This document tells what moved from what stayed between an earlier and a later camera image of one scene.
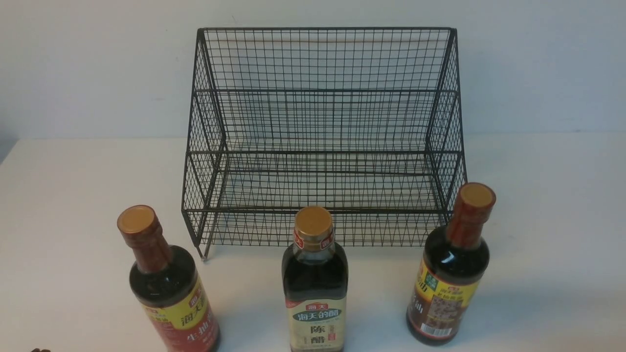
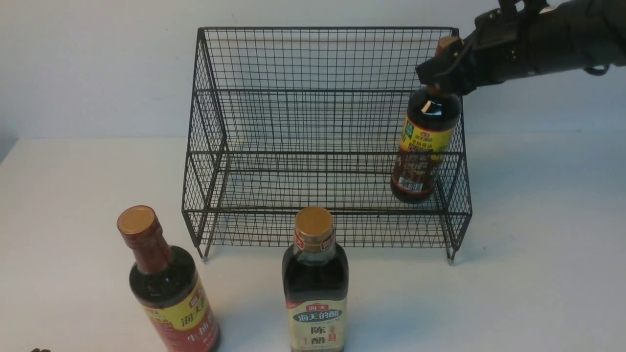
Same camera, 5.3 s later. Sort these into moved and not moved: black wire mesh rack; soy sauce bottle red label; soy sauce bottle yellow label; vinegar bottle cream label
Moved: soy sauce bottle yellow label
Not moved: soy sauce bottle red label; black wire mesh rack; vinegar bottle cream label
